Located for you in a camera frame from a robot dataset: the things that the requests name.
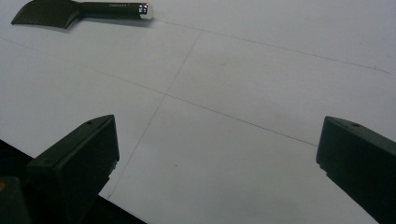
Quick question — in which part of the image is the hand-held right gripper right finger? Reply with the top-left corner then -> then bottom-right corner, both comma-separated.
316,116 -> 396,224

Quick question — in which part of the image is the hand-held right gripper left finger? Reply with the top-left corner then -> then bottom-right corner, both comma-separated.
25,114 -> 120,224

